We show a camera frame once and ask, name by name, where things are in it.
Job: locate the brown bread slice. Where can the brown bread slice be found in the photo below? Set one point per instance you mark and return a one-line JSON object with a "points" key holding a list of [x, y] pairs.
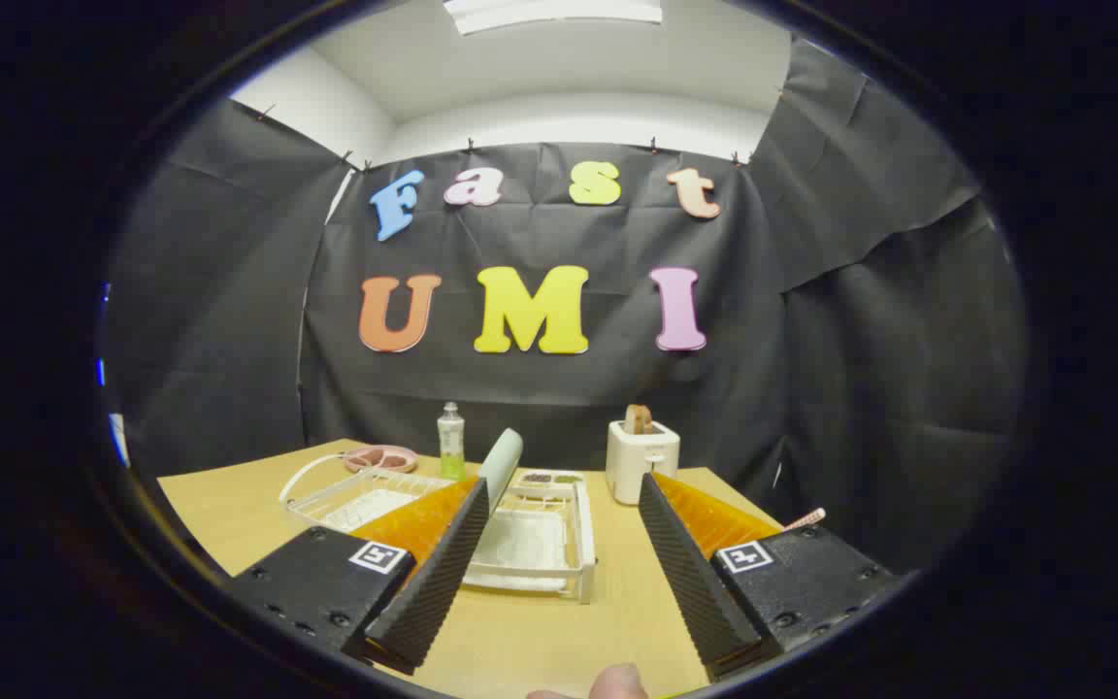
{"points": [[638, 419]]}

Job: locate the black backdrop cloth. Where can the black backdrop cloth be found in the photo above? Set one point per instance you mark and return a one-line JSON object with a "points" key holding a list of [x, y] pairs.
{"points": [[811, 388]]}

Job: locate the pink plate with food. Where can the pink plate with food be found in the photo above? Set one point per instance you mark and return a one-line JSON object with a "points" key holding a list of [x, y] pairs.
{"points": [[379, 458]]}

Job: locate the pale green plate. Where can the pale green plate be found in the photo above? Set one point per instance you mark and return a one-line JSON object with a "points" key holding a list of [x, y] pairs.
{"points": [[504, 461]]}

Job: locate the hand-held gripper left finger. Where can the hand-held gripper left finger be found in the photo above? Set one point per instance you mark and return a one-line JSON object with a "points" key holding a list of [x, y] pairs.
{"points": [[443, 573]]}

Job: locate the green liquid plastic bottle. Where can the green liquid plastic bottle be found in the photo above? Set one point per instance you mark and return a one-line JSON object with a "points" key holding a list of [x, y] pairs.
{"points": [[451, 447]]}

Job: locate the white divided snack tray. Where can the white divided snack tray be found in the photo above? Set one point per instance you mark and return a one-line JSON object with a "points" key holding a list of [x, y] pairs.
{"points": [[549, 479]]}

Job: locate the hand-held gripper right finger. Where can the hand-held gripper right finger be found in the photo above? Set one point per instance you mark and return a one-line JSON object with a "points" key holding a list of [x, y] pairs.
{"points": [[690, 573]]}

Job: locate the white toaster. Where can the white toaster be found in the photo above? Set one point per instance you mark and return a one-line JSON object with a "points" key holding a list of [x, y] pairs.
{"points": [[641, 461]]}

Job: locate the ceiling light panel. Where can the ceiling light panel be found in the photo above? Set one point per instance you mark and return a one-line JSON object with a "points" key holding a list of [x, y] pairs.
{"points": [[549, 12]]}

